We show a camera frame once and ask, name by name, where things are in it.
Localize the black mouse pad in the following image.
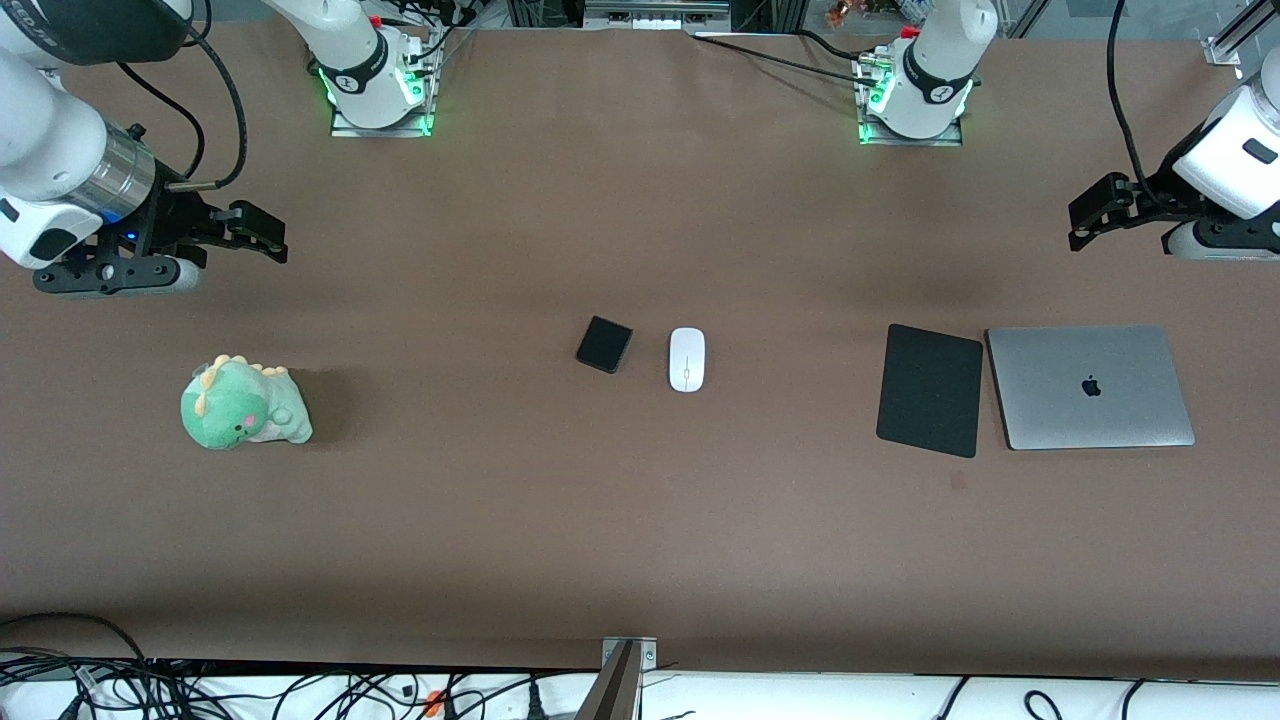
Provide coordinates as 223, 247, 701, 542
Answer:
876, 323, 985, 459

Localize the silver laptop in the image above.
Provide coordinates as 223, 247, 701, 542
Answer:
986, 324, 1197, 451

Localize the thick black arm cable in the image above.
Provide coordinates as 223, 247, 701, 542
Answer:
165, 0, 249, 193

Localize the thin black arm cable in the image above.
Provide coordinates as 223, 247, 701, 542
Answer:
115, 60, 208, 183

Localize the long black arm cable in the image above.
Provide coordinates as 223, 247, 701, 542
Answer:
1105, 0, 1151, 188

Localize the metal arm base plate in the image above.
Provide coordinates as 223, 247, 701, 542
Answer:
855, 115, 966, 149
330, 95, 436, 139

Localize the grey metal box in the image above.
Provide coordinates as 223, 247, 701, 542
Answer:
583, 0, 733, 33

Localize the small black square box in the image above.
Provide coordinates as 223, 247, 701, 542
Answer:
576, 315, 634, 375

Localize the black looped cable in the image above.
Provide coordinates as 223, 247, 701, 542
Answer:
0, 610, 151, 681

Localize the black cable on table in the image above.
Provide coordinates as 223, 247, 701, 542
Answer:
688, 30, 886, 91

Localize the short black base cable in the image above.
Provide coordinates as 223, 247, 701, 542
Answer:
795, 28, 871, 61

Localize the white computer mouse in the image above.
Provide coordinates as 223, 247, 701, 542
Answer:
668, 327, 707, 393

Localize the green dinosaur plush toy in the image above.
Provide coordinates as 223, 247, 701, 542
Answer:
180, 353, 314, 451

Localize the aluminium frame profile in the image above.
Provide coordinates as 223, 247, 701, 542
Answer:
1205, 0, 1280, 67

